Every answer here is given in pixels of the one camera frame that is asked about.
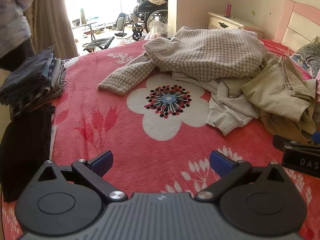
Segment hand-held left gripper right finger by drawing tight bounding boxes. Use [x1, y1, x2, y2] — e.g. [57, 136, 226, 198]
[195, 151, 287, 202]

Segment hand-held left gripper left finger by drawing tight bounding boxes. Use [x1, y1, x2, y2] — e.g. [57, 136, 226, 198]
[37, 150, 128, 204]

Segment khaki pants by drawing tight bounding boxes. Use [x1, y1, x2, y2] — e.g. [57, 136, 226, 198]
[241, 55, 319, 145]

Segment stack of folded clothes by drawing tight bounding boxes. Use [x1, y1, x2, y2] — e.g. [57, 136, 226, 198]
[0, 45, 67, 113]

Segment red floral blanket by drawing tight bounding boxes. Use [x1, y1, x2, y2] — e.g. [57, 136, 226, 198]
[0, 39, 320, 240]

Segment light grey garment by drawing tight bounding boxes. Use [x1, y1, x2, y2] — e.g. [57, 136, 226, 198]
[172, 71, 262, 137]

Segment black folded garment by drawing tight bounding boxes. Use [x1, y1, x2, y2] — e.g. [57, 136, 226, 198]
[0, 104, 56, 203]

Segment grey patterned pillow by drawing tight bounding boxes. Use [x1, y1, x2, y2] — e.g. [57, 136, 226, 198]
[291, 36, 320, 79]

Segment checkered knit sweater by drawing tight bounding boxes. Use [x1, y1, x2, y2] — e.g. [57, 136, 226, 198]
[97, 26, 269, 96]

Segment pink headboard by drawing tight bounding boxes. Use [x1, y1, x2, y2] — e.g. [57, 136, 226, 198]
[274, 0, 320, 53]

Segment folding stool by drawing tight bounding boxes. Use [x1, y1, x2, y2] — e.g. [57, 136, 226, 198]
[82, 36, 115, 53]

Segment white nightstand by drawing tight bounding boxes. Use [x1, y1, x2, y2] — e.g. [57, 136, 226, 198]
[207, 12, 265, 39]

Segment small round table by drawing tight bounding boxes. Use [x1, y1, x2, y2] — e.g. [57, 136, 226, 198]
[72, 20, 98, 34]

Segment small grey chair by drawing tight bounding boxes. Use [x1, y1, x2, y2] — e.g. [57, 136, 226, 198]
[115, 12, 130, 38]

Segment clear plastic bag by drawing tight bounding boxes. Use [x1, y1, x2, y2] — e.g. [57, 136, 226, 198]
[147, 20, 168, 40]

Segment beige curtain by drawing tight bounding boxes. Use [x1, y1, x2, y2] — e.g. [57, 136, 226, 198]
[25, 0, 79, 58]

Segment black wheelchair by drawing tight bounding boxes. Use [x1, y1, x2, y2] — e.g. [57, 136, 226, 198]
[126, 0, 168, 41]

